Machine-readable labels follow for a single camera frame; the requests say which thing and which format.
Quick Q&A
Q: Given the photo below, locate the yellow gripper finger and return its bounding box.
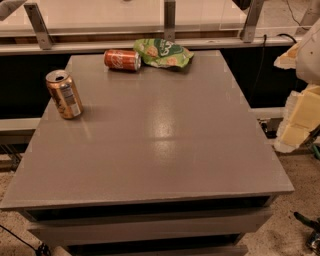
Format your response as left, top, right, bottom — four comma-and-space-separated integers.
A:
274, 43, 299, 70
274, 84, 320, 153

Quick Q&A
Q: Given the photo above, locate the red coke can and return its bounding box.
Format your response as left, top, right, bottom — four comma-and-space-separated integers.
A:
104, 49, 141, 71

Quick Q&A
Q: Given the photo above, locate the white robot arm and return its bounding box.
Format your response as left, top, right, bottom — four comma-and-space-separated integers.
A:
274, 20, 320, 153

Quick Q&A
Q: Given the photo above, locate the gold soda can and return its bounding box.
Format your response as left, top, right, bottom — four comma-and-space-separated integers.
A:
46, 69, 83, 119

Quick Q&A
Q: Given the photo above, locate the green chip bag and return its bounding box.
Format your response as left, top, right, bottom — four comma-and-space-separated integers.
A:
133, 38, 194, 68

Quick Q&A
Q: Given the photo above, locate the grey drawer cabinet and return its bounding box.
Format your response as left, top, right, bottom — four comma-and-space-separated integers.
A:
1, 51, 293, 256

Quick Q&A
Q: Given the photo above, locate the right metal bracket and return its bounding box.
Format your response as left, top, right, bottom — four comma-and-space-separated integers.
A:
240, 0, 264, 43

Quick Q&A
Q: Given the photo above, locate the metal bracket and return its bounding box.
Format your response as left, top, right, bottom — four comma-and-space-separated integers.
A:
24, 3, 53, 50
164, 0, 176, 42
240, 0, 264, 43

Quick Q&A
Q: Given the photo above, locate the green handled tool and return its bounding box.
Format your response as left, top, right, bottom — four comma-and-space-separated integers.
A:
293, 211, 320, 254

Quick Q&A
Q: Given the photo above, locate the middle metal bracket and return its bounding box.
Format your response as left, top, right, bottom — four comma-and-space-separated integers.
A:
164, 0, 176, 42

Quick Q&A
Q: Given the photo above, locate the left metal bracket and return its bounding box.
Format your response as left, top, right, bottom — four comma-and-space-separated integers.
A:
24, 3, 53, 50

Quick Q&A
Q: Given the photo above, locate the black floor cable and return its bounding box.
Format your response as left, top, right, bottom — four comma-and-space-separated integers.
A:
0, 224, 52, 256

